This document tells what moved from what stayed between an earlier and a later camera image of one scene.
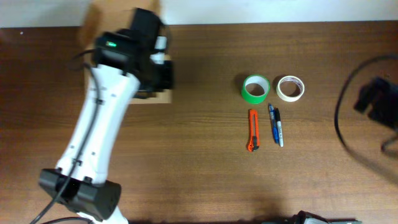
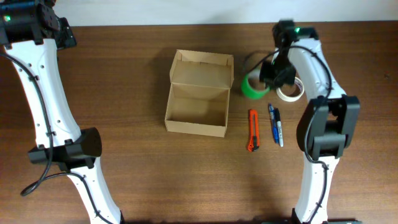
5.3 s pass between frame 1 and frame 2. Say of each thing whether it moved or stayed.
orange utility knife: stayed
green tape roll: moved
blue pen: stayed
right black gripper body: moved
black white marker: stayed
